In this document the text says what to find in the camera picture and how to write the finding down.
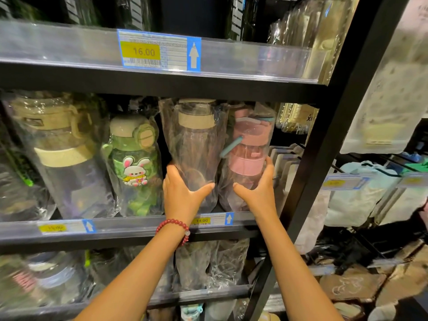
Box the black hanging bags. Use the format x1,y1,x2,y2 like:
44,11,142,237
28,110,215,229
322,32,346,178
307,227,385,264

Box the green lid bottle pink handle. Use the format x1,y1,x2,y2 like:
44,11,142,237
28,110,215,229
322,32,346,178
0,254,44,308

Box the blue bottle cream lid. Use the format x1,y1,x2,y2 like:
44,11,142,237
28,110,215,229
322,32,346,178
26,251,87,305

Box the purple strap bottle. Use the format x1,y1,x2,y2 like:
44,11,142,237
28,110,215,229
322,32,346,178
175,242,214,291

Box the brown tote bag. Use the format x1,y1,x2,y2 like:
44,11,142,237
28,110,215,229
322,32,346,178
319,263,387,303
376,239,428,298

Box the person's left forearm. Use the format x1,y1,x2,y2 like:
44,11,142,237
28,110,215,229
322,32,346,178
73,225,191,321

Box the white oval mirror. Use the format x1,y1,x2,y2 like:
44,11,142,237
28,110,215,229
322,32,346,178
367,302,397,321

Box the red bead bracelet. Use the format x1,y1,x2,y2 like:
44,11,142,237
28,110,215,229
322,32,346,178
155,218,191,248

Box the person's left hand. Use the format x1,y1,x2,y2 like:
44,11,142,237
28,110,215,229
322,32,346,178
162,163,216,228

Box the person's right forearm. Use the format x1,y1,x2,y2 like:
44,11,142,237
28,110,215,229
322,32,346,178
257,214,345,321

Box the row of hanging pastel pouches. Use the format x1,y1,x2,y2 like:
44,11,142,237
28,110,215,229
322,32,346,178
324,156,428,228

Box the clear bottle blue button lid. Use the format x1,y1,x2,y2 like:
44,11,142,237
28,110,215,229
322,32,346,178
159,98,231,214

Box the black metal store shelving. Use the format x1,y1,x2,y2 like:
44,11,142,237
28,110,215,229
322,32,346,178
0,0,428,321

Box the white hanging cloth packs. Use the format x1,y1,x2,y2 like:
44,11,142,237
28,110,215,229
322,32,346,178
269,143,332,255

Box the rows of shiny tan packs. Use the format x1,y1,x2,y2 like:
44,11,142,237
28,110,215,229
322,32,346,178
267,0,362,134

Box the red round mirror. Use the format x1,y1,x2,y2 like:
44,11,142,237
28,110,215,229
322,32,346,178
333,302,365,320

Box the green rabbit bottle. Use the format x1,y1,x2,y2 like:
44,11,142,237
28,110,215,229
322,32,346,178
102,107,165,218

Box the person's right hand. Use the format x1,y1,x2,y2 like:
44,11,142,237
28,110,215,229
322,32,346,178
232,156,279,222

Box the row of dark bagged bottles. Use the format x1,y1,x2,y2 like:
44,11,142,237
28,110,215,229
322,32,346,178
0,0,265,41

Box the row of large pale pouches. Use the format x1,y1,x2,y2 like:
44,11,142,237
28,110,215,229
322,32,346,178
340,0,428,155

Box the yellow white price label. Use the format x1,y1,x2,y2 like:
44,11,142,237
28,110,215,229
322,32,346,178
117,29,202,72
37,218,98,235
190,212,235,228
321,173,370,191
307,263,337,276
398,172,428,188

